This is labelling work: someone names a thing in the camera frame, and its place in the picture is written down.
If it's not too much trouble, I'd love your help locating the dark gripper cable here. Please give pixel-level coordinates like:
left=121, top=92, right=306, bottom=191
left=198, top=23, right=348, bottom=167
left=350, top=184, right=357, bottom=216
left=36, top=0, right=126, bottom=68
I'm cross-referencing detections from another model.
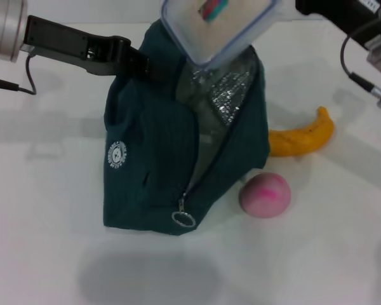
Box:
left=0, top=55, right=37, bottom=95
left=341, top=18, right=381, bottom=93

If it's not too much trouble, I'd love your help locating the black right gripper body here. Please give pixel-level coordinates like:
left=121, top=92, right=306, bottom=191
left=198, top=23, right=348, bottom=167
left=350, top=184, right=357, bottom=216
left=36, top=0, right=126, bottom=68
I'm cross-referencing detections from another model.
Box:
left=295, top=0, right=381, bottom=50

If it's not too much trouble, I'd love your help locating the pink round peach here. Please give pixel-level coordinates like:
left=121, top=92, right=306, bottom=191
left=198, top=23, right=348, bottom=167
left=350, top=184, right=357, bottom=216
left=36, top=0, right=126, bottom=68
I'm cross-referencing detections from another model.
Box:
left=239, top=173, right=292, bottom=219

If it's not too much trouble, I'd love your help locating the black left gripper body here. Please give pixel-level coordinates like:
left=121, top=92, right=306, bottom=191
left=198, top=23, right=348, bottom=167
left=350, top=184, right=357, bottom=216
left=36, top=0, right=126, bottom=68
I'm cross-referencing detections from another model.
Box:
left=20, top=15, right=133, bottom=77

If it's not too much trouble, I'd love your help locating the yellow banana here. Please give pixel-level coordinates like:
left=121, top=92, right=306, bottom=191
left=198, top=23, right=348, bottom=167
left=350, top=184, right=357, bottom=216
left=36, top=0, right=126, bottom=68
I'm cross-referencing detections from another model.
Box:
left=268, top=106, right=335, bottom=158

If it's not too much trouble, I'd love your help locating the dark green insulated lunch bag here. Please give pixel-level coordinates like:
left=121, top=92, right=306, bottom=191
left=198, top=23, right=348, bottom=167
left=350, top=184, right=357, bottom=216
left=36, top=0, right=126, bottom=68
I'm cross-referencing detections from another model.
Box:
left=102, top=22, right=271, bottom=236

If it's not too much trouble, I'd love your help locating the clear plastic food container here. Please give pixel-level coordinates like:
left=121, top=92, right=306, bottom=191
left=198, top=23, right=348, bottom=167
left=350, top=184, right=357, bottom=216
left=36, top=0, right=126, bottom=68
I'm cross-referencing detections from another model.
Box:
left=161, top=0, right=277, bottom=76

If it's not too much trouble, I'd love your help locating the dark left gripper cable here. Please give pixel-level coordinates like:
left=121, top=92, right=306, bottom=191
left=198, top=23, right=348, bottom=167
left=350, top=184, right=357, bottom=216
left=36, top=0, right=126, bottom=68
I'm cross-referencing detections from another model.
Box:
left=0, top=55, right=37, bottom=95

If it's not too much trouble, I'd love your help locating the dark right gripper cable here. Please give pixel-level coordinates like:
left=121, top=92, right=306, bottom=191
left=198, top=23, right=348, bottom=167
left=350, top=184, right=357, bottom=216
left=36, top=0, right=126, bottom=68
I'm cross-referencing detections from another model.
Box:
left=341, top=18, right=381, bottom=93

